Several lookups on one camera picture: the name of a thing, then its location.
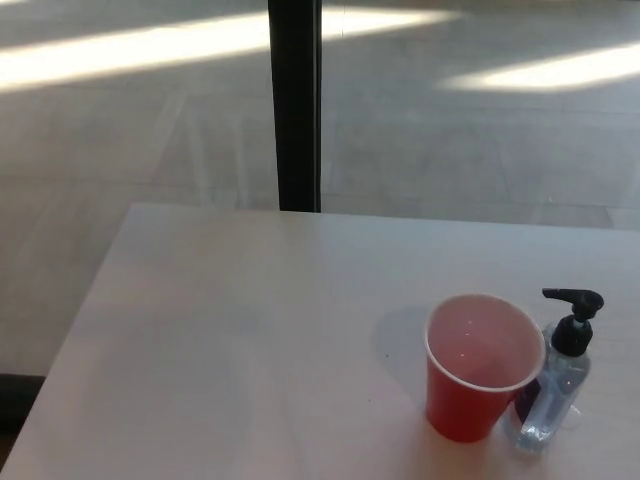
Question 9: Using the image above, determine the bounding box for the black window frame post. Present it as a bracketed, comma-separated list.
[267, 0, 322, 214]

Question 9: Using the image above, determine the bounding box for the clear hand soap pump bottle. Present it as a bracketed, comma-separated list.
[509, 287, 605, 448]

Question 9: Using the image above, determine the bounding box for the red plastic cup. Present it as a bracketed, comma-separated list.
[424, 294, 546, 444]

